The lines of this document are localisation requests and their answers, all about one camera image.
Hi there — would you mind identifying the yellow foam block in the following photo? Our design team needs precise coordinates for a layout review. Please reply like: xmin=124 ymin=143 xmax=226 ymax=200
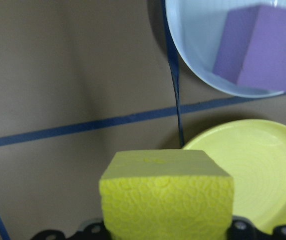
xmin=98 ymin=149 xmax=235 ymax=240

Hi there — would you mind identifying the purple foam block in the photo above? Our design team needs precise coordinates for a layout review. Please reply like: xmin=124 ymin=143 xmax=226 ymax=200
xmin=212 ymin=4 xmax=286 ymax=95

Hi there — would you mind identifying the yellow plate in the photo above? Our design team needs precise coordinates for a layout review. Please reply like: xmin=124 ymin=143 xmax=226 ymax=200
xmin=182 ymin=118 xmax=286 ymax=234

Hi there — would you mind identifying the light blue plate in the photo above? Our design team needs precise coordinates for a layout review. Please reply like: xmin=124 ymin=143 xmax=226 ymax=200
xmin=163 ymin=0 xmax=286 ymax=98

